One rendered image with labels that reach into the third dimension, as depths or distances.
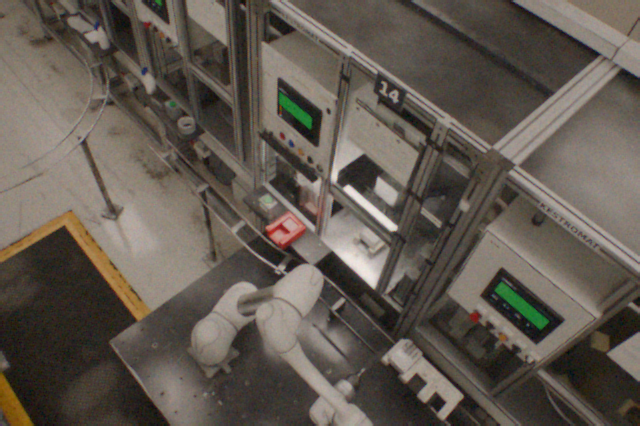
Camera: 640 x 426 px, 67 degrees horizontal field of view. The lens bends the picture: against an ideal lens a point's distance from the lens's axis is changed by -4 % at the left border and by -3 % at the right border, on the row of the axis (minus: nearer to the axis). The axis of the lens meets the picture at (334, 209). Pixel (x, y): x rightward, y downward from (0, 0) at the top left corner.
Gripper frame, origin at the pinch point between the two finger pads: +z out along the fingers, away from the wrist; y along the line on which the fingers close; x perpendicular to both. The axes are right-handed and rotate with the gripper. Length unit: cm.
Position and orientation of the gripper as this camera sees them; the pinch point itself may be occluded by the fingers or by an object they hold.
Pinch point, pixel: (380, 355)
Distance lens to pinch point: 235.5
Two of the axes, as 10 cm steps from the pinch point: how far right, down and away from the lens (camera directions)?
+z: 7.1, -5.3, 4.7
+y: 1.0, -5.8, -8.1
